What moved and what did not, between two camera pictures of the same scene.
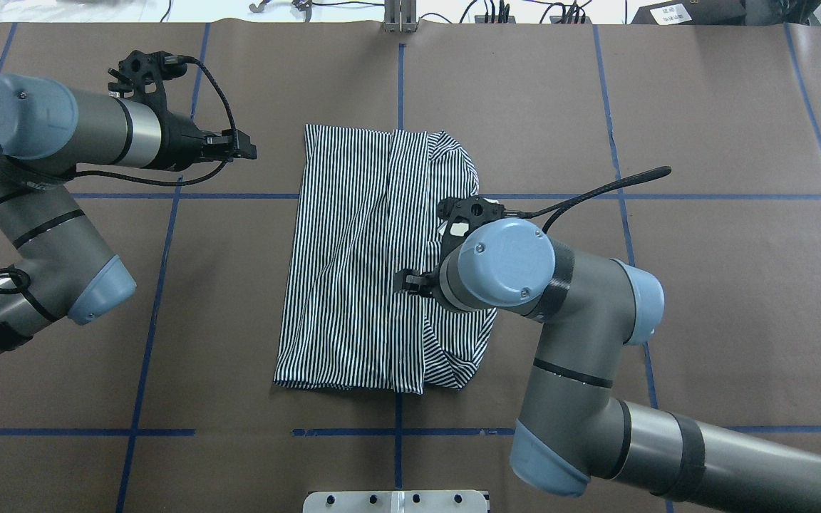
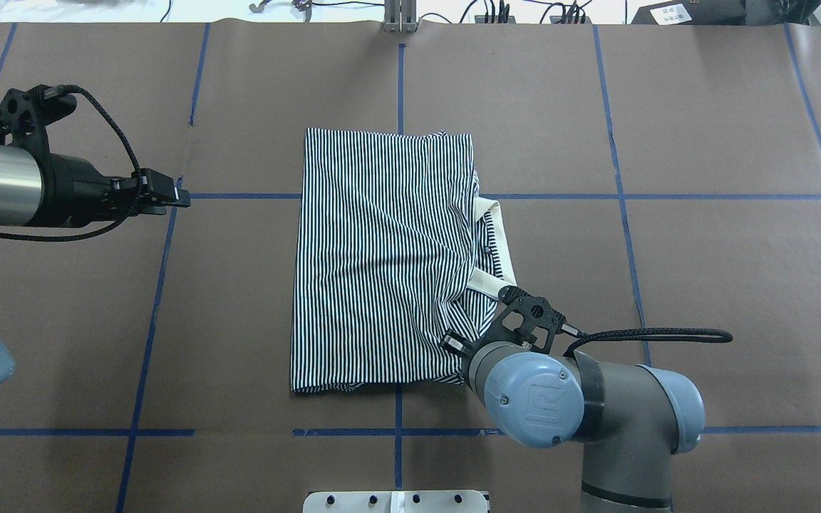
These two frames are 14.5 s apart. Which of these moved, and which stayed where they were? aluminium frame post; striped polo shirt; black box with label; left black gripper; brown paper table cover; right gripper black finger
Moved: left black gripper; right gripper black finger
Stayed: brown paper table cover; black box with label; aluminium frame post; striped polo shirt
